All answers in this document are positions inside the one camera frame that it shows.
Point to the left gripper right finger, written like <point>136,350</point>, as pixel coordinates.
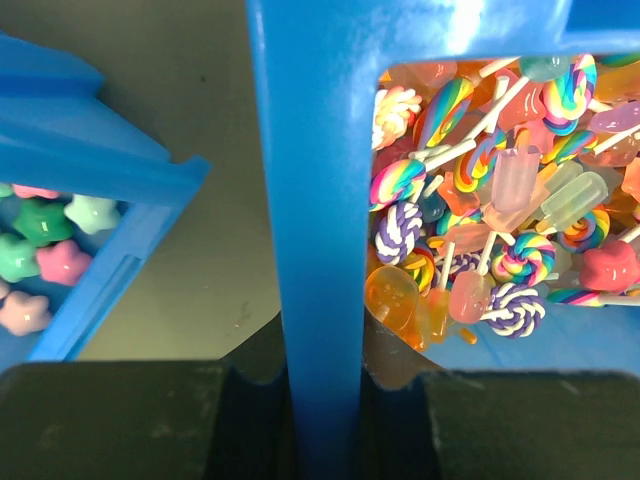
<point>422,421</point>

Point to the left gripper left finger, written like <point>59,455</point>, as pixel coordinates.
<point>143,420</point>

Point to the blue candy bin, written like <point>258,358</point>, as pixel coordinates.
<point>316,70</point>
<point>86,197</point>

